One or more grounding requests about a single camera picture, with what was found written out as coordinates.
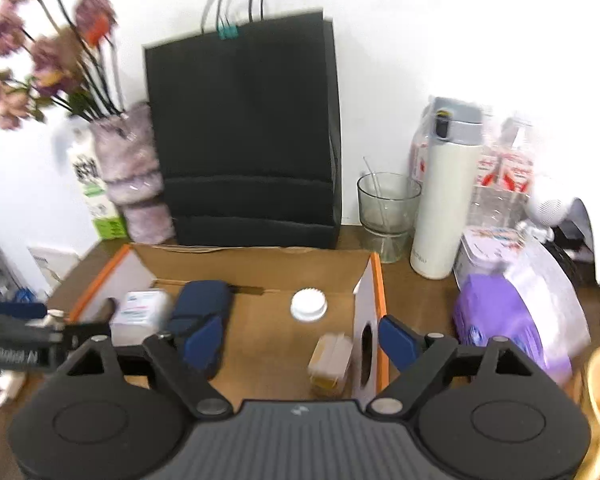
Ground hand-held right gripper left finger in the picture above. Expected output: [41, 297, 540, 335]
[60, 312, 232, 421]

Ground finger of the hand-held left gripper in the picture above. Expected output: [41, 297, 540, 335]
[0, 301, 49, 321]
[55, 322, 112, 350]

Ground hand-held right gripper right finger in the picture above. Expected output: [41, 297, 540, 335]
[369, 314, 551, 421]

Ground small yellow block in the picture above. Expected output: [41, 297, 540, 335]
[307, 332, 355, 396]

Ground pumpkin print cardboard box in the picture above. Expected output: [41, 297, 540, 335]
[65, 242, 390, 406]

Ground wooden desktop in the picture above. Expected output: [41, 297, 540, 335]
[0, 225, 600, 480]

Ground navy blue case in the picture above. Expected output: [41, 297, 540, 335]
[170, 280, 233, 381]

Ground white tissue pack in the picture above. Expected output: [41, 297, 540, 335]
[109, 290, 173, 347]

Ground white round cap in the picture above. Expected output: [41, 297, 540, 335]
[290, 287, 327, 322]

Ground purple tissue pack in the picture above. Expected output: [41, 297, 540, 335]
[452, 242, 592, 386]

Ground printed tin box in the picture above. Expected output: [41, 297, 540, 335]
[452, 225, 531, 291]

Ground clear glass cup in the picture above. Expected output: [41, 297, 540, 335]
[356, 172, 423, 264]

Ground green white milk carton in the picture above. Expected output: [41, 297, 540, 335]
[62, 122, 130, 241]

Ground white thermos bottle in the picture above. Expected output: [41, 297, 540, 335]
[410, 97, 483, 281]

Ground clear glass straw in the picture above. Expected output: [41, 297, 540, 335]
[362, 156, 396, 231]

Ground fuzzy pink vase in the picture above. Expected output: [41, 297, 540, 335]
[89, 101, 177, 245]

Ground small white round gadget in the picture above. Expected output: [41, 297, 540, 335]
[522, 175, 573, 242]

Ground black paper bag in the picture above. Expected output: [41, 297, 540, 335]
[143, 0, 343, 251]

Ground dried pink flowers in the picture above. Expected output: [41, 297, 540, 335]
[0, 0, 131, 131]

